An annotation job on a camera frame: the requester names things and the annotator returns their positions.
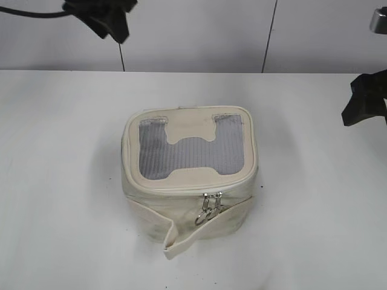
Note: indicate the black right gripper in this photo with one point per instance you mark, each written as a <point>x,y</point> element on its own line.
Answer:
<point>359,109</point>

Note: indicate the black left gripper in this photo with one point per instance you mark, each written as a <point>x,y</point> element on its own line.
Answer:
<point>108,16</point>

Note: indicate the cream canvas zipper bag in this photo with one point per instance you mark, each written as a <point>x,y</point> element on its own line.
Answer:
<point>171,157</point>

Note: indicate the silver ring zipper pull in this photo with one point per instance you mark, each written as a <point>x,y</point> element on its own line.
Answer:
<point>205,210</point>

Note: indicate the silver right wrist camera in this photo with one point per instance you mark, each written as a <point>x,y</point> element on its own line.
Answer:
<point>378,24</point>

